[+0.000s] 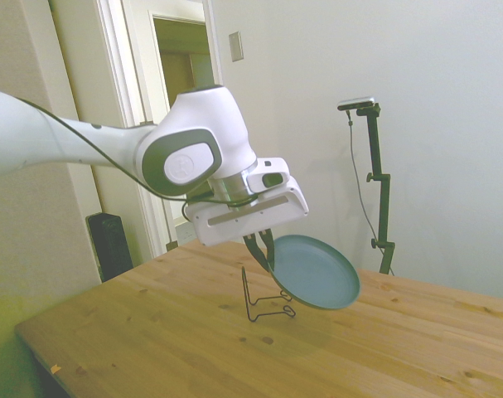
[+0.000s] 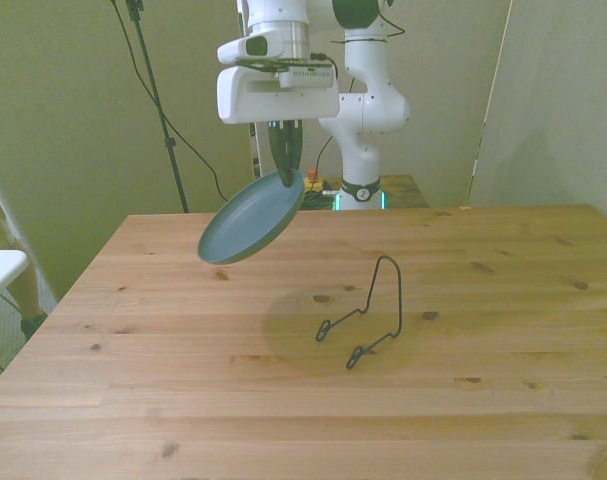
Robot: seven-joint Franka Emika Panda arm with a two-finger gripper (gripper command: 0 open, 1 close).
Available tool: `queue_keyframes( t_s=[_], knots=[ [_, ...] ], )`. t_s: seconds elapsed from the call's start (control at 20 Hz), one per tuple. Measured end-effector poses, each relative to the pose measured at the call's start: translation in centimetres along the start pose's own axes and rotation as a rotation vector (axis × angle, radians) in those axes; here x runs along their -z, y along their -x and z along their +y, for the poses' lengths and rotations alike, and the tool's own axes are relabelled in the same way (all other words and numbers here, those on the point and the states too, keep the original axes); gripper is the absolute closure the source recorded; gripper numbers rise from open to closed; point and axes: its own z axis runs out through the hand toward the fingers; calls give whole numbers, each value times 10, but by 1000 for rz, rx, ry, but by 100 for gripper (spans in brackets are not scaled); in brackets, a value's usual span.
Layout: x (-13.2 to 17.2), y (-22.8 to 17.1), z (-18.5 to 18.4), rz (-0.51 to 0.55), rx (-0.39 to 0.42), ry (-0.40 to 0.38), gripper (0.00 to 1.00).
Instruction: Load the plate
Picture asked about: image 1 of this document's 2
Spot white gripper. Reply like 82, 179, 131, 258
184, 185, 310, 273

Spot teal round plate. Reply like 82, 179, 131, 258
268, 234, 361, 311

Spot black speaker box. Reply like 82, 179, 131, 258
86, 212, 134, 283

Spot brown hallway door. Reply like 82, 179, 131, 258
159, 49, 194, 107

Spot cream sliding door panel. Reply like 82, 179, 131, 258
47, 0, 152, 274

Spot black wire plate stand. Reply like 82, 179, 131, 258
241, 265, 297, 323

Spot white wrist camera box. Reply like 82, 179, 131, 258
246, 157, 293, 194

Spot black camera stand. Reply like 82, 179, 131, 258
355, 103, 397, 275

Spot silver exterior camera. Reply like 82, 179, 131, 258
336, 95, 377, 112

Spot grey wall switch plate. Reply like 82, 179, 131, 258
228, 31, 244, 63

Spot white door frame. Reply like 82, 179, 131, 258
94, 0, 228, 260

